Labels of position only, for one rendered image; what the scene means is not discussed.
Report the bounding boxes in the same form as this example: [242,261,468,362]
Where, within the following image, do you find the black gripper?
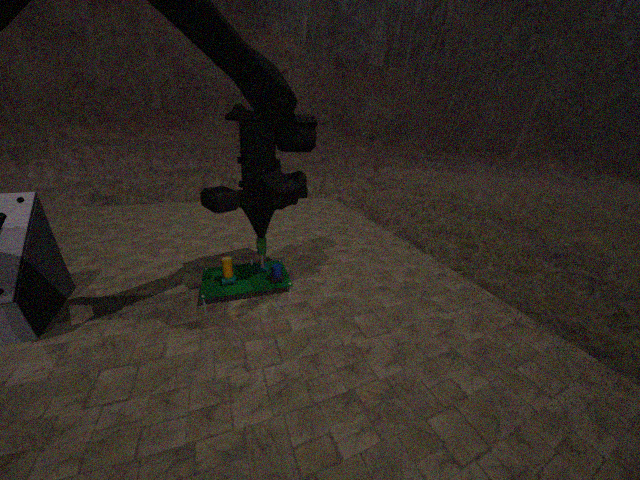
[200,151,281,239]

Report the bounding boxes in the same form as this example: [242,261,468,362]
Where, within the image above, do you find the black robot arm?
[0,0,318,209]

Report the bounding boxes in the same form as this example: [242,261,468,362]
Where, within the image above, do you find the green circuit board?
[200,237,293,306]

